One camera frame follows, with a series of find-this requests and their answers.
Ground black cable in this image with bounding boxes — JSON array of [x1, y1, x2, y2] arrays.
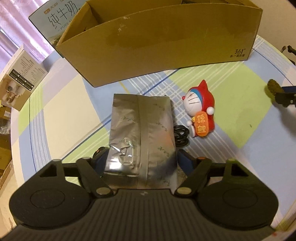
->
[[172, 124, 191, 148]]

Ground silver foil bag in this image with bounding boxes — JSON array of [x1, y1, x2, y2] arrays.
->
[[103, 94, 178, 191]]

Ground red Doraemon figurine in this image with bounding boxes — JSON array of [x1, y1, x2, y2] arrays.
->
[[182, 80, 215, 138]]

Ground stacked cardboard boxes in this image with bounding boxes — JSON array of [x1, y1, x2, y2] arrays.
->
[[1, 106, 12, 178]]

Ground white product box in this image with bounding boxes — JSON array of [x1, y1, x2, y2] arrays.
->
[[1, 45, 48, 111]]

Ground brown cardboard box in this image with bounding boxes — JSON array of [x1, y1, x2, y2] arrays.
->
[[56, 1, 262, 87]]

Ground light blue milk carton box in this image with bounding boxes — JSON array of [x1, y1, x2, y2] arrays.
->
[[29, 0, 86, 48]]

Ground pink curtain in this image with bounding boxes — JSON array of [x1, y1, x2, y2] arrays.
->
[[1, 0, 54, 69]]

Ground black handle tool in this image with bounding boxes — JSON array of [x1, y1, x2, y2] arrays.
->
[[280, 45, 296, 56]]

